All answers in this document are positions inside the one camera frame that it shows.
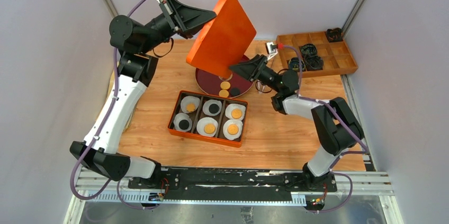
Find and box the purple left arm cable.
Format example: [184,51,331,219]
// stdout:
[69,0,151,211]

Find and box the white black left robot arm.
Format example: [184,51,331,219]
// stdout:
[70,0,216,189]

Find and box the swirl butter cookie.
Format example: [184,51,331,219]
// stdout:
[186,103,196,113]

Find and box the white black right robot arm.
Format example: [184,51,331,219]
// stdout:
[229,42,368,191]

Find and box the orange compartment cookie box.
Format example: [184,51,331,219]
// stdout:
[167,91,248,148]

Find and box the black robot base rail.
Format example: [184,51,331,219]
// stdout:
[75,167,394,211]

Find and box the dark patterned rolled item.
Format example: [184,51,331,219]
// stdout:
[304,55,324,71]
[300,43,318,58]
[325,28,343,43]
[288,57,306,72]

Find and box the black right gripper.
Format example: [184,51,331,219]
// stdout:
[228,55,282,94]

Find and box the orange box lid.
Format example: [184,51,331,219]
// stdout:
[186,0,256,79]

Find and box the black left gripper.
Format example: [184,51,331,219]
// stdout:
[140,0,217,54]

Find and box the black sandwich cookie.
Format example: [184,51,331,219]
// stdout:
[178,119,191,131]
[229,87,241,97]
[208,103,221,116]

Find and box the metal tongs white handle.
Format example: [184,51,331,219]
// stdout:
[255,45,271,94]

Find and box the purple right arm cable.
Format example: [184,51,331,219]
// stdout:
[279,44,369,214]

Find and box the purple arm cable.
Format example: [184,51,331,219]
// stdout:
[279,44,369,214]
[69,0,151,211]

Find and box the dark red round plate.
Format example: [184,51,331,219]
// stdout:
[195,68,253,98]

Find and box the yellow blue folded towel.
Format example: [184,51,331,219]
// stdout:
[102,75,136,137]

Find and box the wooden compartment tray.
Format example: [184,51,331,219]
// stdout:
[276,31,358,78]

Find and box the round yellow biscuit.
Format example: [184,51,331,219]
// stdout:
[220,81,231,91]
[231,109,243,119]
[219,89,230,97]
[204,123,216,135]
[227,124,240,135]

